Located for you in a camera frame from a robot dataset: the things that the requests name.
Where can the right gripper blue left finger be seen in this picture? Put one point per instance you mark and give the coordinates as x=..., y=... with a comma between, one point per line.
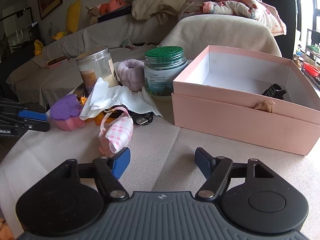
x=108, y=172

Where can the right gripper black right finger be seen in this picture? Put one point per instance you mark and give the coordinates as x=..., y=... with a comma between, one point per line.
x=216, y=170

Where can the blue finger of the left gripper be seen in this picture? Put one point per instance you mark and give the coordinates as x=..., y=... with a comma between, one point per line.
x=27, y=114

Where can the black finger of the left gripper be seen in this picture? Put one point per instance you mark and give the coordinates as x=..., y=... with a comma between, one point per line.
x=34, y=125

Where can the purple pink heart sponge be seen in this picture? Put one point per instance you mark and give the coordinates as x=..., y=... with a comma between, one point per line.
x=66, y=113

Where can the pink plaid drawstring pouch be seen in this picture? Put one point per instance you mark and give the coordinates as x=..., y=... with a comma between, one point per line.
x=115, y=135

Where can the orange fabric flower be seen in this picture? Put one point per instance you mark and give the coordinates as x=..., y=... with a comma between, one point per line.
x=98, y=119

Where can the white paper tissue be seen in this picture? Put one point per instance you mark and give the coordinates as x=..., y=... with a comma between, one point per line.
x=103, y=97

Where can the black hair claw clip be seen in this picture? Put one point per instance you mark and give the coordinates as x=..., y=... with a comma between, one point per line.
x=275, y=91

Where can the beige covered sofa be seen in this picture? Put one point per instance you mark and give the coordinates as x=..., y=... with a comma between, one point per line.
x=50, y=76

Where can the pink cardboard box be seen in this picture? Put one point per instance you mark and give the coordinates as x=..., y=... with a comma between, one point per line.
x=217, y=91

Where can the brown bow on box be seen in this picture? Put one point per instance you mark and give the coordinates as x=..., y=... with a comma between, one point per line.
x=266, y=106

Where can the clear plastic powder jar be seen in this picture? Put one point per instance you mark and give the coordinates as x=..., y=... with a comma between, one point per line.
x=95, y=64

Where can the lilac fluffy scrunchie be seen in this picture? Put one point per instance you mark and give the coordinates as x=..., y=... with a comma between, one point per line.
x=131, y=74

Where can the yellow pillow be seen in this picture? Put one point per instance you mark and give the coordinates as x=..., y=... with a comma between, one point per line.
x=73, y=16

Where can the green lid glass jar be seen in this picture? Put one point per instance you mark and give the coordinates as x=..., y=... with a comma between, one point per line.
x=162, y=66

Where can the red plastic basin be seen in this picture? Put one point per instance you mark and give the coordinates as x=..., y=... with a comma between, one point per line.
x=311, y=70

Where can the floral pink blanket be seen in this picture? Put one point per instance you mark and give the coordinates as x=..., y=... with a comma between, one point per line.
x=252, y=9

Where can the beige pillow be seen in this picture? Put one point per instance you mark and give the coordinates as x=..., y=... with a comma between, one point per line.
x=143, y=10

